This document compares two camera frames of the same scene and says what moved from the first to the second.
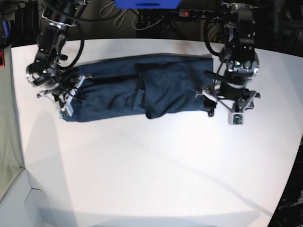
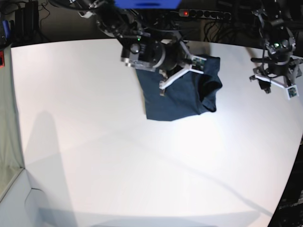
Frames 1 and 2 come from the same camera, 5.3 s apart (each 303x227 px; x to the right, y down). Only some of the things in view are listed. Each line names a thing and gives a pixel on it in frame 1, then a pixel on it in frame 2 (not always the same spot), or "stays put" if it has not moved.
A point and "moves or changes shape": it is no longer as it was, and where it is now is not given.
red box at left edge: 2,64 stays put
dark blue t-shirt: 120,87 moves or changes shape
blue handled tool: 6,29 stays put
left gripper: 67,95 → 176,57
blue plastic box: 148,4 stays put
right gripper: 238,100 → 282,74
